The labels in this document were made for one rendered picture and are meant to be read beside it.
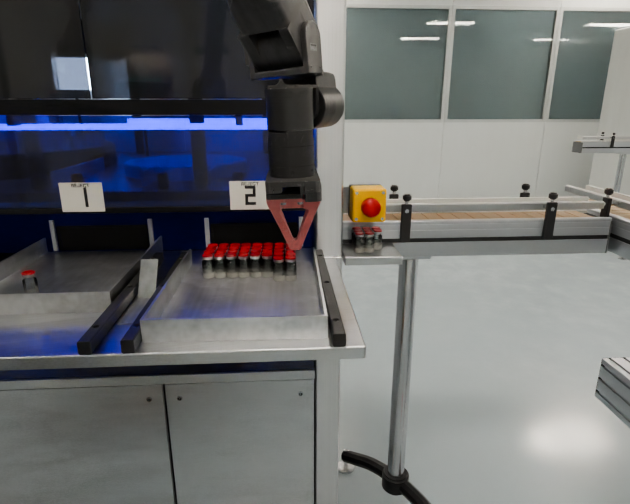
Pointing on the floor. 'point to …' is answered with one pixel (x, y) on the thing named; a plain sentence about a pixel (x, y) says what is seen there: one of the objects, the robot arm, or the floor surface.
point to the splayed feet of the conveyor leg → (382, 476)
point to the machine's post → (336, 17)
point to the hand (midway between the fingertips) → (295, 243)
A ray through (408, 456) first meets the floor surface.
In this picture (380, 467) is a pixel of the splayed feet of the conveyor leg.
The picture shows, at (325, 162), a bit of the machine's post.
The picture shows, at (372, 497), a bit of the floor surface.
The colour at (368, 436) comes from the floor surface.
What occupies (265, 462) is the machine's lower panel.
